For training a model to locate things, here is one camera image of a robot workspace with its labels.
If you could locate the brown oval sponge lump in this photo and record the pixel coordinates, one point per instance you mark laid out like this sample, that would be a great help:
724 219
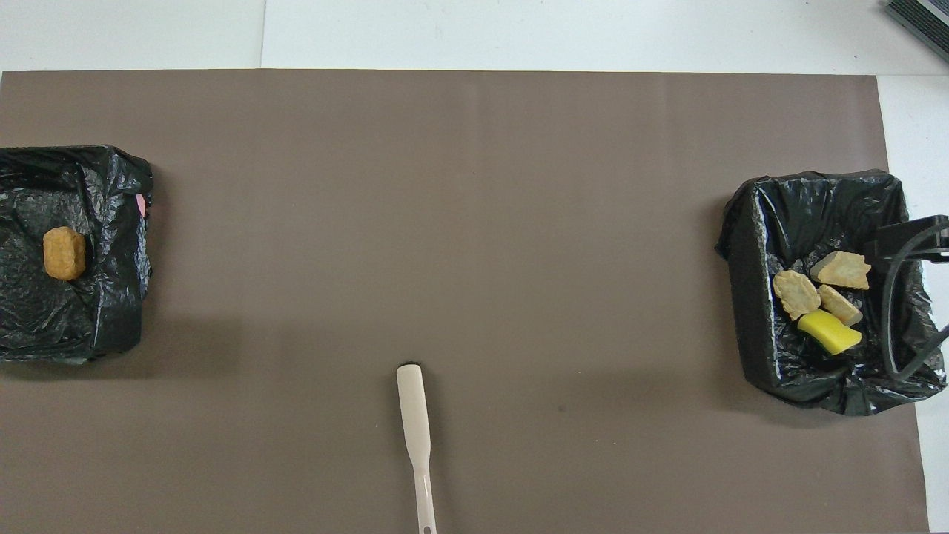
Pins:
64 254

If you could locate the pale beige sponge scrap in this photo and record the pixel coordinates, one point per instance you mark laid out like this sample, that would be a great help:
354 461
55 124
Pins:
797 295

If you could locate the black bag bin pink spot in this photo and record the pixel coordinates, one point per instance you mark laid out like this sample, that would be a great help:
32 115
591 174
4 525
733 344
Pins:
74 326

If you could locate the orange striped sponge scrap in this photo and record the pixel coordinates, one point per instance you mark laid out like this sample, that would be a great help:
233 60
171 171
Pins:
841 271
840 305

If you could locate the beige hand brush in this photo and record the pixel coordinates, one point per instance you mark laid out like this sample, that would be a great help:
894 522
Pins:
414 415

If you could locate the dark ribbed device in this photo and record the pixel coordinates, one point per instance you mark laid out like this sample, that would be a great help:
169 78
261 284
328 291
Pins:
923 18

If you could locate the plain yellow sponge piece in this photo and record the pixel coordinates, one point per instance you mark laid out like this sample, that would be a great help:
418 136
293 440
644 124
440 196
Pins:
829 332

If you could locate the black bag lined bin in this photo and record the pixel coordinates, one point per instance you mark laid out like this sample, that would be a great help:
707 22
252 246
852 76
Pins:
756 334

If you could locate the brown paper table mat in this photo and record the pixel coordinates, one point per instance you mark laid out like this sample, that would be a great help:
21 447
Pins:
519 111

